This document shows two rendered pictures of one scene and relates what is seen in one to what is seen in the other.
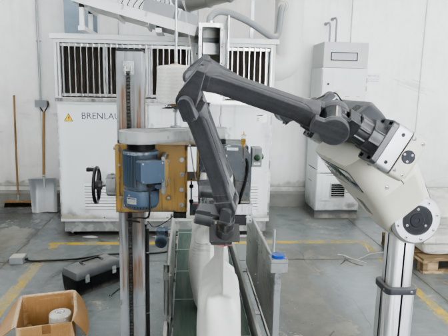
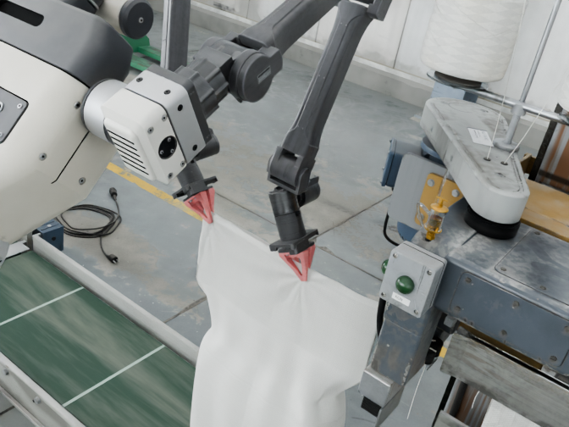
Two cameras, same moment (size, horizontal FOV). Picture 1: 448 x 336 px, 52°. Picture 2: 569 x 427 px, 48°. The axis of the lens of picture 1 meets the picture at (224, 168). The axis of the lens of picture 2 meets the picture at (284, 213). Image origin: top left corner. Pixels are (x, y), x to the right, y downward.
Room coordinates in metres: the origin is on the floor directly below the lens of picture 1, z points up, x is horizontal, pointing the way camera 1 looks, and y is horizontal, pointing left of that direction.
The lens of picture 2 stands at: (2.46, -0.95, 1.79)
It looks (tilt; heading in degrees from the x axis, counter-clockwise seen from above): 27 degrees down; 126
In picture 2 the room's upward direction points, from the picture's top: 11 degrees clockwise
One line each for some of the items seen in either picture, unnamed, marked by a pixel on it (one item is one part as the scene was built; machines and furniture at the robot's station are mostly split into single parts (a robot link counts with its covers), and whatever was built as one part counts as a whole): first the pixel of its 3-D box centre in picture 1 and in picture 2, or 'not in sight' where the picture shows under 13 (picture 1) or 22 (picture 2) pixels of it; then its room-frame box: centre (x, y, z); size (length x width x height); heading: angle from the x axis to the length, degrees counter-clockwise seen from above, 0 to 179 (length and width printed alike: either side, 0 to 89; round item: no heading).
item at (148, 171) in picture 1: (150, 173); (400, 169); (1.84, 0.30, 1.25); 0.10 x 0.08 x 0.12; 120
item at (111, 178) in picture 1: (112, 184); not in sight; (2.14, 0.53, 1.14); 0.11 x 0.06 x 0.11; 5
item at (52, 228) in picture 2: not in sight; (27, 225); (0.31, 0.21, 0.35); 0.30 x 0.15 x 0.15; 5
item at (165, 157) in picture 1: (161, 170); (455, 207); (2.00, 0.27, 1.23); 0.28 x 0.07 x 0.16; 5
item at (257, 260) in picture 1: (259, 263); not in sight; (2.70, -0.23, 0.54); 1.05 x 0.02 x 0.41; 5
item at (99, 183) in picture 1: (96, 185); not in sight; (2.13, 0.60, 1.13); 0.18 x 0.11 x 0.18; 5
